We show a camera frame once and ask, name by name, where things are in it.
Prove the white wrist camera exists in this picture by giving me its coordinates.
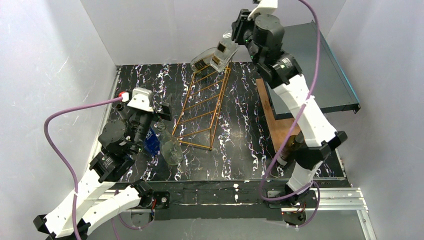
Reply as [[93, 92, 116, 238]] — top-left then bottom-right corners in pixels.
[[118, 87, 154, 113], [247, 0, 278, 21]]

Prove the wooden board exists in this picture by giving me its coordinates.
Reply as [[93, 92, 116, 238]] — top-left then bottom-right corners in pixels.
[[255, 78, 302, 152]]

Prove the clear square bottle black cap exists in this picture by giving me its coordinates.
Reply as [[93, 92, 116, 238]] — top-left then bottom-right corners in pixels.
[[210, 27, 239, 72]]

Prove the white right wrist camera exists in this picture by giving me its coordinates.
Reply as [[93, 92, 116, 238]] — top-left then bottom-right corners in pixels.
[[247, 0, 278, 21]]

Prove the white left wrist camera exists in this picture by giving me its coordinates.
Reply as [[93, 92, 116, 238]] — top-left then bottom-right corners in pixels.
[[118, 87, 154, 113]]

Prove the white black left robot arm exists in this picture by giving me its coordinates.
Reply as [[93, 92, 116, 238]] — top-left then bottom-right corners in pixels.
[[33, 88, 172, 240]]

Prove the blue glass bottle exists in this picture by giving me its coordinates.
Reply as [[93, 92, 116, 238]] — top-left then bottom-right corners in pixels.
[[143, 127, 160, 157]]

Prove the aluminium frame rail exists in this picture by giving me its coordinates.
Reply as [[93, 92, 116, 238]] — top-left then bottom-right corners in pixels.
[[61, 187, 378, 240]]

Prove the dark olive bottle at left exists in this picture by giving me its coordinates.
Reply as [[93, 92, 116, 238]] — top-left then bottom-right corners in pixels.
[[115, 103, 130, 121]]

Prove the dark green wine bottle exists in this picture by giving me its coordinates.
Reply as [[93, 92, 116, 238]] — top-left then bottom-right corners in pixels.
[[277, 131, 305, 167]]

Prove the clear pear-shaped glass bottle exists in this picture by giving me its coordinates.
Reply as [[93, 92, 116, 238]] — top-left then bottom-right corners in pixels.
[[156, 121, 183, 166]]

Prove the gold wire wine rack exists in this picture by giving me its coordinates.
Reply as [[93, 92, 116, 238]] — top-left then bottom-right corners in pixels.
[[172, 64, 232, 151]]

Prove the dark teal network switch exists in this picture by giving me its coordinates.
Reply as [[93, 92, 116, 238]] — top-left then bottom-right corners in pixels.
[[282, 22, 361, 114]]

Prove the clear bottle with dark label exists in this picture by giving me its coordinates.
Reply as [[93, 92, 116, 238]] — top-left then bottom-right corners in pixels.
[[190, 47, 217, 72]]

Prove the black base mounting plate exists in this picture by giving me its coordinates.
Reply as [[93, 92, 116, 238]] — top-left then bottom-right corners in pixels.
[[132, 179, 321, 222]]

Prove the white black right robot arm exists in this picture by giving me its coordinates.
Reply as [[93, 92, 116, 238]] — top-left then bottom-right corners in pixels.
[[231, 9, 348, 200]]

